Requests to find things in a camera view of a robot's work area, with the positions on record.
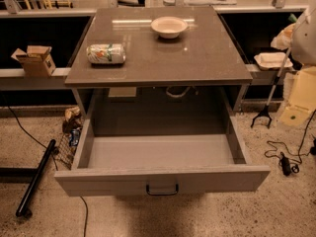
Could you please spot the white green 7up can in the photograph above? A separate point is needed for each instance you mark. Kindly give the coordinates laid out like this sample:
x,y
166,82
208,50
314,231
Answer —
x,y
111,53

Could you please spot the grey open top drawer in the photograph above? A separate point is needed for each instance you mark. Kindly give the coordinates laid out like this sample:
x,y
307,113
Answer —
x,y
153,139

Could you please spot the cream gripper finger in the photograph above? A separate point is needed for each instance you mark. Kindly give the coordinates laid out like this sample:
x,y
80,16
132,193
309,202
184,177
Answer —
x,y
302,98

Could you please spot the black table leg bar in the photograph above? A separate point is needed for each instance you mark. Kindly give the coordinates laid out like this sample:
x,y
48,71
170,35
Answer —
x,y
23,208

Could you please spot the grey cabinet counter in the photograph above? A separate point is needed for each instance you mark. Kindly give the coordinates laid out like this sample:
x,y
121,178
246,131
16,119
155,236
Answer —
x,y
203,55

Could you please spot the wire basket with snacks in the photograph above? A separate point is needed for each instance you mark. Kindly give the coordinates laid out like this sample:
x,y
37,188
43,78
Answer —
x,y
71,131

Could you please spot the brown cardboard box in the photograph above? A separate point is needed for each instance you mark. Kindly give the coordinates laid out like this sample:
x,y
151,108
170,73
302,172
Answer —
x,y
36,60

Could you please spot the white foam takeout container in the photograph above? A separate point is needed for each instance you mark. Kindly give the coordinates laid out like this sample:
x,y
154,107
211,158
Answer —
x,y
269,60

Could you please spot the black drawer handle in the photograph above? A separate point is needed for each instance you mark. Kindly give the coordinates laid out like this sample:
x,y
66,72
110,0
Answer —
x,y
161,192

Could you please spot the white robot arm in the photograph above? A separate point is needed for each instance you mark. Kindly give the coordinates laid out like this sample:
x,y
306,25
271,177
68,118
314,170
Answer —
x,y
281,41

